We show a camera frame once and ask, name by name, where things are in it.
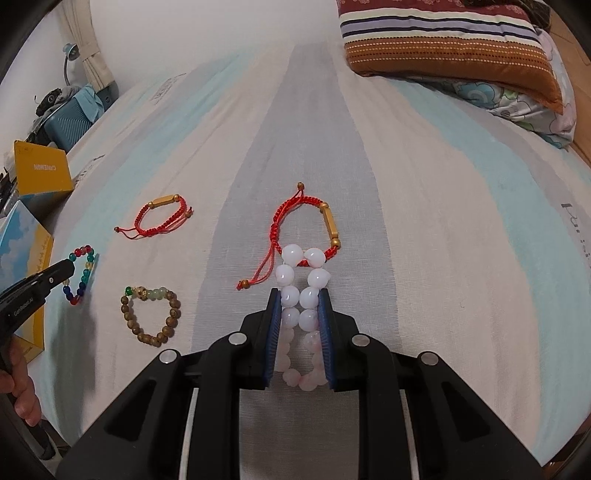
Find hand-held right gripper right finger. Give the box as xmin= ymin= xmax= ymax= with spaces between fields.
xmin=316 ymin=291 xmax=548 ymax=480

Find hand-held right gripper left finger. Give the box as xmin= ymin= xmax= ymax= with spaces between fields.
xmin=55 ymin=288 xmax=283 ymax=480

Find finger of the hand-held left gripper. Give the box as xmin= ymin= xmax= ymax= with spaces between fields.
xmin=18 ymin=259 xmax=77 ymax=296

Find pink white bead bracelet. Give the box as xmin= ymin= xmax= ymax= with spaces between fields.
xmin=273 ymin=244 xmax=332 ymax=392

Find red cord bracelet long tails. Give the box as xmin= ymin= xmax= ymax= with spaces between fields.
xmin=236 ymin=182 xmax=342 ymax=291

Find person's left hand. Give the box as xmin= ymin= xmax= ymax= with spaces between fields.
xmin=0 ymin=336 xmax=43 ymax=418

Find sky print box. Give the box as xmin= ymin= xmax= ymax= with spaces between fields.
xmin=0 ymin=199 xmax=55 ymax=365

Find yellow cardboard box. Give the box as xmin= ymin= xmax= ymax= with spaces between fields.
xmin=13 ymin=140 xmax=75 ymax=195

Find striped bed sheet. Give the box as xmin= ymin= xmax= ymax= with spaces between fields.
xmin=34 ymin=60 xmax=591 ymax=480

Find teal ribbed suitcase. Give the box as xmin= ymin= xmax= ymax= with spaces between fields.
xmin=36 ymin=87 xmax=112 ymax=155

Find blue desk lamp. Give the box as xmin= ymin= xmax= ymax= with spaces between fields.
xmin=61 ymin=42 xmax=80 ymax=88

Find beige curtain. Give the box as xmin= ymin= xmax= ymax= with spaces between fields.
xmin=61 ymin=0 xmax=122 ymax=100

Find floral patterned pillow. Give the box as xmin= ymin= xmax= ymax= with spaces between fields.
xmin=418 ymin=28 xmax=579 ymax=149

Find striped brown pillow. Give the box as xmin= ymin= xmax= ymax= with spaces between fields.
xmin=336 ymin=0 xmax=566 ymax=116

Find colourful glass bead bracelet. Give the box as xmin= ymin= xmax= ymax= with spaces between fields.
xmin=62 ymin=246 xmax=99 ymax=306

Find brown wooden bead bracelet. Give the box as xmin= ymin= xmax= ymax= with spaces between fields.
xmin=121 ymin=285 xmax=182 ymax=347

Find red cord bracelet gold tube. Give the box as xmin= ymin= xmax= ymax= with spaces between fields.
xmin=115 ymin=194 xmax=195 ymax=240

